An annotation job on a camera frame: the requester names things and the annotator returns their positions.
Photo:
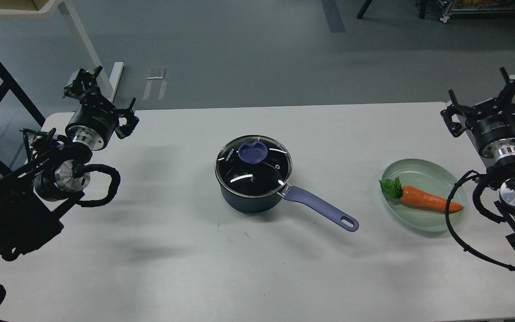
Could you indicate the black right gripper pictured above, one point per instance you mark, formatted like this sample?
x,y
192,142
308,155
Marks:
x,y
491,125

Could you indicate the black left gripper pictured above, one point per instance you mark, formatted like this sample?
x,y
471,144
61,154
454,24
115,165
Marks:
x,y
97,118

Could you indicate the orange toy carrot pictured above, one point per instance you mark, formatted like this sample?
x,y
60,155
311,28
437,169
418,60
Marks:
x,y
417,198

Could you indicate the dark blue saucepan purple handle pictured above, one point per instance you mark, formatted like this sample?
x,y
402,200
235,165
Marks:
x,y
294,194

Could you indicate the glass pot lid purple knob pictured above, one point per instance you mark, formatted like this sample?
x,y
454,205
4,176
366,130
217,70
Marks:
x,y
253,166

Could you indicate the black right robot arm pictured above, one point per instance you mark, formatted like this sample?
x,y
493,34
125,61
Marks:
x,y
493,197

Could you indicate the white desk frame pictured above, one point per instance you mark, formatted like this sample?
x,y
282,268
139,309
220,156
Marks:
x,y
44,9

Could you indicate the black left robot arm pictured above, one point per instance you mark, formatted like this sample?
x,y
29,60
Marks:
x,y
58,174

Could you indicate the metal cart with casters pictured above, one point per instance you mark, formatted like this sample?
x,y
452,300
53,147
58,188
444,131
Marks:
x,y
466,9

